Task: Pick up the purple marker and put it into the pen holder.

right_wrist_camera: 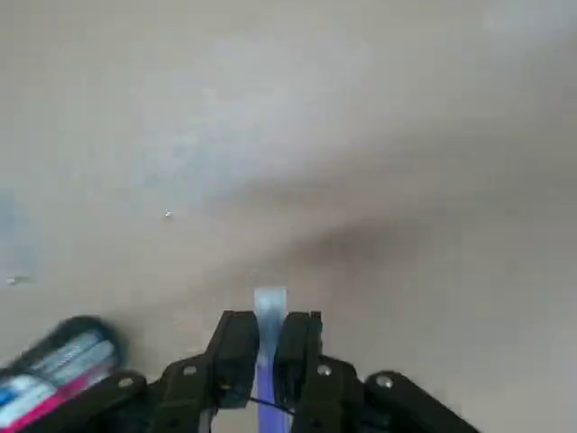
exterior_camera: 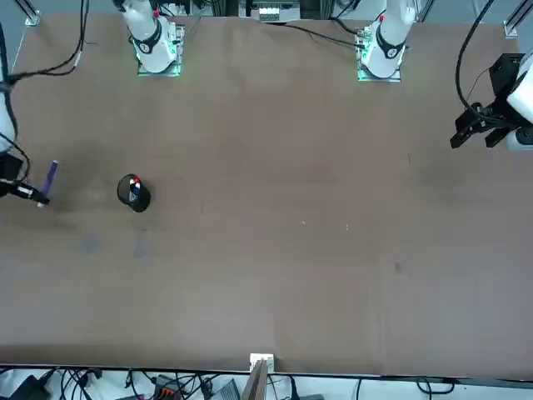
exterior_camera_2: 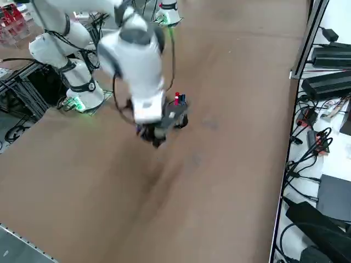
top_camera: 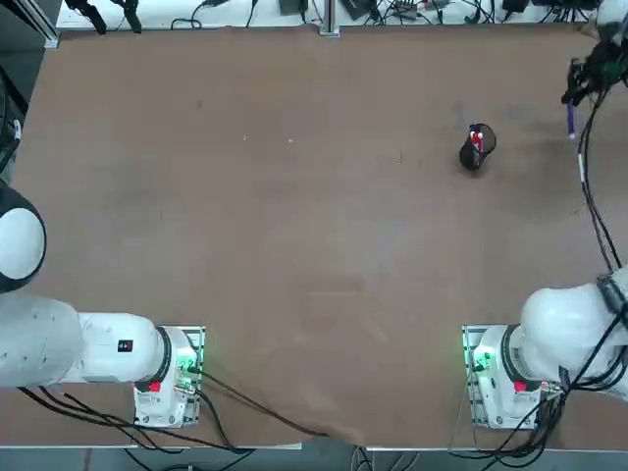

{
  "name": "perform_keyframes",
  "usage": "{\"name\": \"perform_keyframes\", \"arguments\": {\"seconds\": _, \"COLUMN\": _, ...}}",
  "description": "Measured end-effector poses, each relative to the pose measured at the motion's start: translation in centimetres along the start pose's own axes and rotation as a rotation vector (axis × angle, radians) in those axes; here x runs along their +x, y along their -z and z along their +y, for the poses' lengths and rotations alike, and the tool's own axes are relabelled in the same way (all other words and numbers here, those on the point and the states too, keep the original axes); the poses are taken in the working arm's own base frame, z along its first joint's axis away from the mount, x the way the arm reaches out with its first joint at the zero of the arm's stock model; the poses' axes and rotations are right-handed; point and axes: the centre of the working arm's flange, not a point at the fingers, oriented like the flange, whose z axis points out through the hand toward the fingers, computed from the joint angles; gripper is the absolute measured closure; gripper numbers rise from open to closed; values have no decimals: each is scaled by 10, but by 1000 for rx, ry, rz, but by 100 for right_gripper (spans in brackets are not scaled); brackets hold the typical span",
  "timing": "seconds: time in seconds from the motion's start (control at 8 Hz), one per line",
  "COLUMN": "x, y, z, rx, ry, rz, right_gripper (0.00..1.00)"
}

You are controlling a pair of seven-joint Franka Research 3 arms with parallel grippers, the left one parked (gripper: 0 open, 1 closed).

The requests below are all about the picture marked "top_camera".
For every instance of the black mesh pen holder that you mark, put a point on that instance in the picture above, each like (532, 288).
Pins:
(471, 159)

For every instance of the white post bracket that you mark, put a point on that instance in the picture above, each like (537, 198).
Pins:
(329, 31)

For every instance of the blue marker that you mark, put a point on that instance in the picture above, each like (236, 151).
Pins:
(481, 147)

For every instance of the red and black device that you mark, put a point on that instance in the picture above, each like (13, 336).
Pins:
(407, 4)

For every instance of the purple marker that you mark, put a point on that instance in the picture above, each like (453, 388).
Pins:
(571, 122)

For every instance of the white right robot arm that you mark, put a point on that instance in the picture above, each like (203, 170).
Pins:
(554, 324)

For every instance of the black tripod leg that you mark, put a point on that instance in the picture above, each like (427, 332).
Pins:
(93, 15)
(131, 17)

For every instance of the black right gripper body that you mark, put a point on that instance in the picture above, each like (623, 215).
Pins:
(606, 66)

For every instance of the dark flat device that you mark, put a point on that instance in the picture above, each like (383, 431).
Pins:
(358, 7)

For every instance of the black power adapter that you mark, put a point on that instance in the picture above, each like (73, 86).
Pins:
(515, 5)

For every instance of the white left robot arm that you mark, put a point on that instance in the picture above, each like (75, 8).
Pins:
(98, 353)

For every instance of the red capped marker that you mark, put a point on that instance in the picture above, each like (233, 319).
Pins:
(475, 135)

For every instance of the aluminium frame rail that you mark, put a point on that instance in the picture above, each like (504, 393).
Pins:
(34, 22)

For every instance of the aluminium camera post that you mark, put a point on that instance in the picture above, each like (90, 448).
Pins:
(329, 12)

